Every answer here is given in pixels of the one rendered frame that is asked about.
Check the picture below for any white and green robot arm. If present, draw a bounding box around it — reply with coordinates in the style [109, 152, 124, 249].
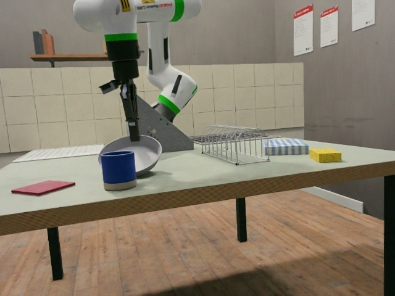
[73, 0, 202, 124]

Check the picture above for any cream tiled wall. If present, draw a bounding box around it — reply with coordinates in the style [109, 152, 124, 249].
[0, 63, 304, 169]

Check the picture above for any yellow sponge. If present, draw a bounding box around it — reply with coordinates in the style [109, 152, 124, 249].
[310, 148, 342, 163]

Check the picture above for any white ribbed draining mat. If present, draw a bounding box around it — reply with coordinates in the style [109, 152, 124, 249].
[12, 144, 104, 163]

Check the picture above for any blue and white checkered towel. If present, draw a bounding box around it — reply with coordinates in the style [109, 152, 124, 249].
[263, 139, 309, 155]

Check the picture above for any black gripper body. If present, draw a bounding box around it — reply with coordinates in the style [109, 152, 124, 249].
[112, 60, 139, 97]

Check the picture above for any blue mug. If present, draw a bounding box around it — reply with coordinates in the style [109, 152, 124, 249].
[101, 150, 137, 191]

